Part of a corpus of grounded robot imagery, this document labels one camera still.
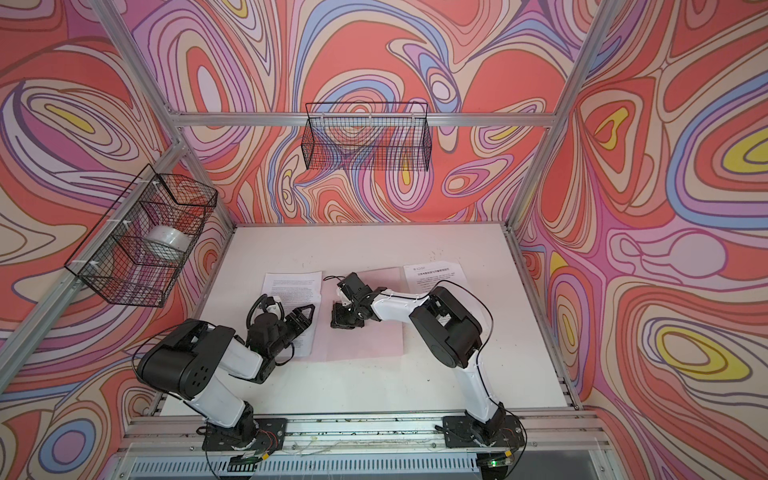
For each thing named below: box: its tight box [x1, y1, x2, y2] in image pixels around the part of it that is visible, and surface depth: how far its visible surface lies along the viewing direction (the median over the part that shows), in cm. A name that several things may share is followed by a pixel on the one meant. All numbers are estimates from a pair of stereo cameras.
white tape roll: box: [146, 226, 192, 261], surface depth 75 cm
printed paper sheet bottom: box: [403, 261, 468, 293], surface depth 107 cm
